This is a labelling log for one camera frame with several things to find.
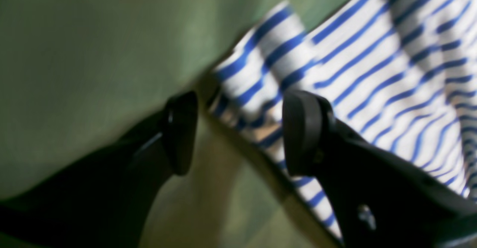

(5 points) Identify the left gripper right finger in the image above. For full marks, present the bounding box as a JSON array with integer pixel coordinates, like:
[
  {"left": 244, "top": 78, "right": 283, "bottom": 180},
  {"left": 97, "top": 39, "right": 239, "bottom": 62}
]
[{"left": 282, "top": 90, "right": 477, "bottom": 248}]

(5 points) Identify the blue white striped t-shirt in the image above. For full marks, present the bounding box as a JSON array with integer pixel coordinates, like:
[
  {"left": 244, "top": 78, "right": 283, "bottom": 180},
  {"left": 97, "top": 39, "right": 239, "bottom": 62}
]
[{"left": 209, "top": 0, "right": 477, "bottom": 241}]

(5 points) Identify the green table cloth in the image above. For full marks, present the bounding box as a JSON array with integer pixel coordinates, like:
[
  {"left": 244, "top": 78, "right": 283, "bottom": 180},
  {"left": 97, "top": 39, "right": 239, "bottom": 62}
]
[{"left": 0, "top": 0, "right": 347, "bottom": 248}]

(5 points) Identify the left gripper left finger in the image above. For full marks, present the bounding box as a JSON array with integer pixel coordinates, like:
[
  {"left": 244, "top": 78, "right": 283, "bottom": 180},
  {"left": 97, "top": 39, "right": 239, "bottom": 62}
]
[{"left": 0, "top": 91, "right": 198, "bottom": 248}]

